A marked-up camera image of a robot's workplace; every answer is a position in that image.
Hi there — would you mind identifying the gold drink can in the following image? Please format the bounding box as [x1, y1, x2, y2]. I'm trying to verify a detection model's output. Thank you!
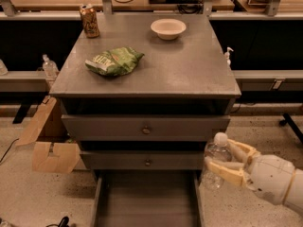
[80, 4, 99, 38]

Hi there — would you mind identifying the grey top drawer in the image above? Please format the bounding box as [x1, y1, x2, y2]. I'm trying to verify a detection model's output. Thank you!
[62, 114, 230, 142]

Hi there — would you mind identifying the grey middle drawer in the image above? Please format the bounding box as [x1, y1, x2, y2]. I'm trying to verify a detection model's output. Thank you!
[80, 150, 204, 170]

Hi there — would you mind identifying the clear bottle on shelf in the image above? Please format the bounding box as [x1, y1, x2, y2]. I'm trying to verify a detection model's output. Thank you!
[43, 54, 59, 79]

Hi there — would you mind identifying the clear plastic water bottle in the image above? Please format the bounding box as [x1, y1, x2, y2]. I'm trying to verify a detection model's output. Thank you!
[203, 132, 232, 191]

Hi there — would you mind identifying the grey drawer cabinet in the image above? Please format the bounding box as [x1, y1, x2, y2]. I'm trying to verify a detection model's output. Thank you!
[48, 13, 242, 227]

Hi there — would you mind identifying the black table leg right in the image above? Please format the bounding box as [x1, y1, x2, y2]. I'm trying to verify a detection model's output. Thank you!
[279, 113, 303, 144]

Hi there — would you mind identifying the white paper bowl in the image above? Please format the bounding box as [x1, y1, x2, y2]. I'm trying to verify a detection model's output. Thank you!
[151, 19, 187, 41]

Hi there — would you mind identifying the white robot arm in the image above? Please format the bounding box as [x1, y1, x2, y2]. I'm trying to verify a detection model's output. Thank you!
[205, 139, 303, 216]

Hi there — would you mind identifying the green chip bag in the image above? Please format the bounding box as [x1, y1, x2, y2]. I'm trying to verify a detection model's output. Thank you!
[85, 46, 144, 77]

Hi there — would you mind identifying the black object bottom left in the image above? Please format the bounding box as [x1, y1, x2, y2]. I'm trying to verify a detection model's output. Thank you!
[46, 217, 69, 227]

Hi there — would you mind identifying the black cable on floor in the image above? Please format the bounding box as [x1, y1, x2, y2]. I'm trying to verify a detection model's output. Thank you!
[0, 138, 20, 165]

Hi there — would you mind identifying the brown cardboard box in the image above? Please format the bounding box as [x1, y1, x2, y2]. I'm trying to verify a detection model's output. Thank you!
[16, 96, 80, 173]

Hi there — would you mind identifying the grey open bottom drawer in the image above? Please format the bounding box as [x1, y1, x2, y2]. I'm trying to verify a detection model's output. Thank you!
[89, 170, 205, 227]

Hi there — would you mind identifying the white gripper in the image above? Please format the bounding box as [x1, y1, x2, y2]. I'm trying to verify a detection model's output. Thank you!
[205, 139, 295, 205]

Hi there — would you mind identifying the white pump dispenser bottle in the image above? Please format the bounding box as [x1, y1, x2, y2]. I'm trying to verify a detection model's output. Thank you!
[224, 46, 234, 66]

